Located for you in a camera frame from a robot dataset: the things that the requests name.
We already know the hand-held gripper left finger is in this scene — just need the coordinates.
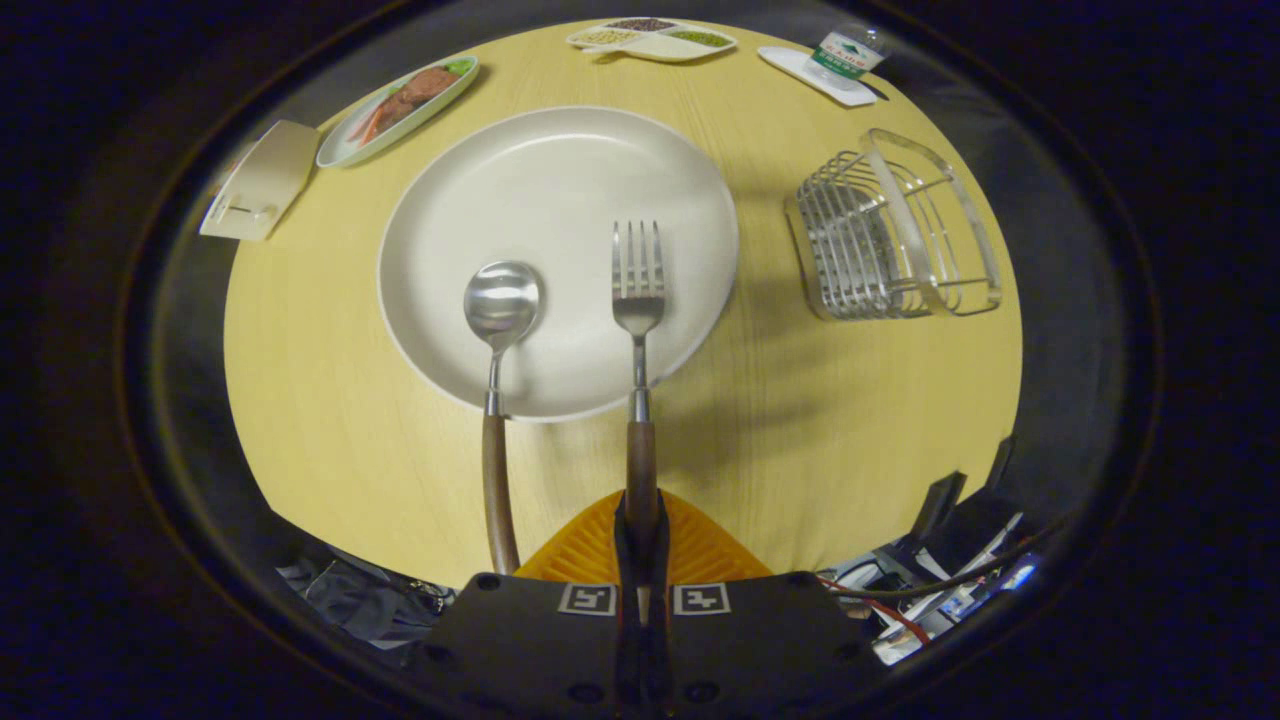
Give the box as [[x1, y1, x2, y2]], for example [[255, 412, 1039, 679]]
[[424, 489, 643, 713]]

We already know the large round white plate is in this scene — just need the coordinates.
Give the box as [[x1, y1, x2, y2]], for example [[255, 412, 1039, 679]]
[[376, 105, 742, 424]]

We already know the oval white food dish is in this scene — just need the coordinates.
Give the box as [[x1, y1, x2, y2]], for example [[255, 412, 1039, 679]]
[[315, 55, 481, 170]]

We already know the meat and vegetable food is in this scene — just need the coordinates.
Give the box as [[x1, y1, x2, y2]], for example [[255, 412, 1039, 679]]
[[347, 59, 474, 148]]

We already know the red cable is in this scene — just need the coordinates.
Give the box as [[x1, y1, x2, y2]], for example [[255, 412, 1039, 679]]
[[815, 574, 933, 647]]

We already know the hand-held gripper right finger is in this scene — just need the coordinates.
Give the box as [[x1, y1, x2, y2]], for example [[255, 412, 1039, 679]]
[[640, 489, 885, 713]]

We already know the black equipment stand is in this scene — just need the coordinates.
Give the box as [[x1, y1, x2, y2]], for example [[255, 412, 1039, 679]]
[[905, 436, 1023, 586]]

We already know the wooden handled metal spoon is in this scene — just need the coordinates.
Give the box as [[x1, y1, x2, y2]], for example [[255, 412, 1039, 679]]
[[462, 260, 544, 577]]

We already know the wooden handled metal fork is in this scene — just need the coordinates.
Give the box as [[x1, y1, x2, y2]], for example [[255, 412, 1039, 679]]
[[611, 220, 669, 591]]

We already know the black cable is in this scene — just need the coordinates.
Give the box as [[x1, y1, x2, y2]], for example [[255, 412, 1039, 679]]
[[828, 515, 1066, 603]]

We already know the divided white snack dish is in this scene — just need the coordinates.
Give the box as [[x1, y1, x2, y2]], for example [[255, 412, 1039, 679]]
[[565, 16, 739, 65]]

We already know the cream rectangular holder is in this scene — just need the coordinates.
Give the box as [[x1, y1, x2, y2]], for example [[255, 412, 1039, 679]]
[[197, 119, 323, 243]]

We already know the clear plastic water bottle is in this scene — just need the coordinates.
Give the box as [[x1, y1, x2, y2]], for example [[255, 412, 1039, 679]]
[[806, 22, 893, 93]]

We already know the flat white rectangular tray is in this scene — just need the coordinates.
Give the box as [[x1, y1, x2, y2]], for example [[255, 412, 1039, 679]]
[[756, 45, 881, 109]]

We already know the metal wire rack basket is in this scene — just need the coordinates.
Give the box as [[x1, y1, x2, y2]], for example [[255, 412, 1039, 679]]
[[784, 127, 1005, 323]]

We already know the dark grey cloth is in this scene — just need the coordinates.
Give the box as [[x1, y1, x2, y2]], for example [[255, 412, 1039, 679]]
[[276, 553, 458, 649]]

